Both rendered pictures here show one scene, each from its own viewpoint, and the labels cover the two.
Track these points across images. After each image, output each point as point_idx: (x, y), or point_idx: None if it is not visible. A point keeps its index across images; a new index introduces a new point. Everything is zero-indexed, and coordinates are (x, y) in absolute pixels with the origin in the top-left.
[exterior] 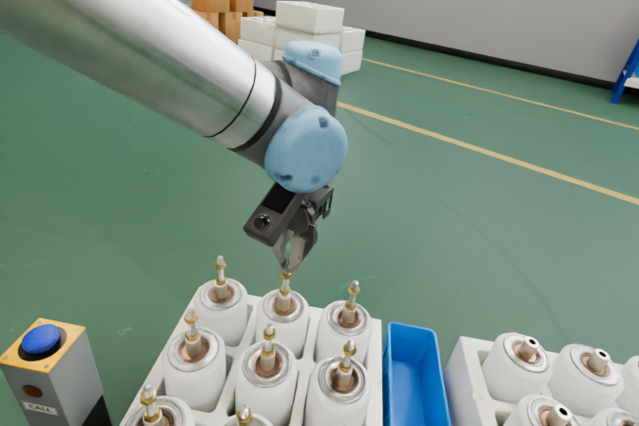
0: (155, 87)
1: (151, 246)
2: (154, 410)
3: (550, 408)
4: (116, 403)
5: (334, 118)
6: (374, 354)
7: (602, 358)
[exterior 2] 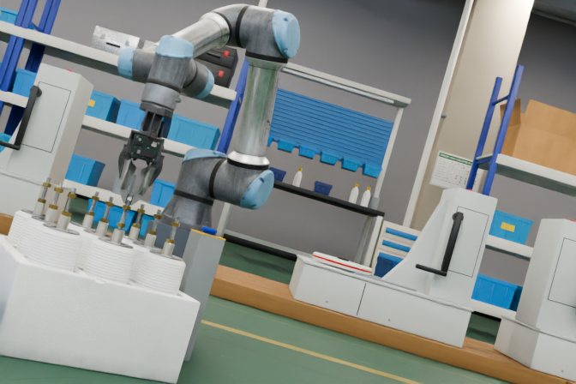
0: None
1: None
2: (135, 221)
3: None
4: (189, 368)
5: (128, 47)
6: (19, 255)
7: None
